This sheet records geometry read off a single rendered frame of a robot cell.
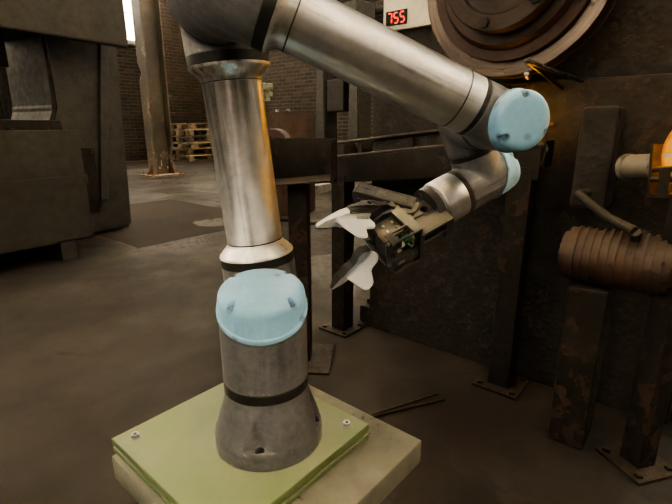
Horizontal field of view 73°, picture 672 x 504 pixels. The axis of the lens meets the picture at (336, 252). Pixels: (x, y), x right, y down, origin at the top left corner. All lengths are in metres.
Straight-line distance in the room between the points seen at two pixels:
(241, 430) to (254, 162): 0.36
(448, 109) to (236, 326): 0.37
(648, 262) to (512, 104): 0.60
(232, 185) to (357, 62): 0.25
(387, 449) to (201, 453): 0.26
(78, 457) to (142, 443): 0.59
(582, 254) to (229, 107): 0.80
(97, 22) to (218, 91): 2.80
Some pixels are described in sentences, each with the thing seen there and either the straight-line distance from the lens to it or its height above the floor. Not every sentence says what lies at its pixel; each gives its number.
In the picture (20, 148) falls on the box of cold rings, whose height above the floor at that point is 0.65.
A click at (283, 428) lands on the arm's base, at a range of 0.63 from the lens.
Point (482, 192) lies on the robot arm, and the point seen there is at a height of 0.65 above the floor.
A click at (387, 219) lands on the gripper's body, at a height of 0.62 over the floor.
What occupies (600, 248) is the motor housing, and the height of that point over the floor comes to 0.50.
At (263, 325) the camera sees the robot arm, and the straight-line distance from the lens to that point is 0.56.
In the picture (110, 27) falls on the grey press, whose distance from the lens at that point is 3.49.
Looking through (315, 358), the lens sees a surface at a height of 0.01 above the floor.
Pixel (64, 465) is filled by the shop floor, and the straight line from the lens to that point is 1.31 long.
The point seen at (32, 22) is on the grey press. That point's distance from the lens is 3.25.
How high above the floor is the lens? 0.75
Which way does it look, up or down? 15 degrees down
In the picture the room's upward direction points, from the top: straight up
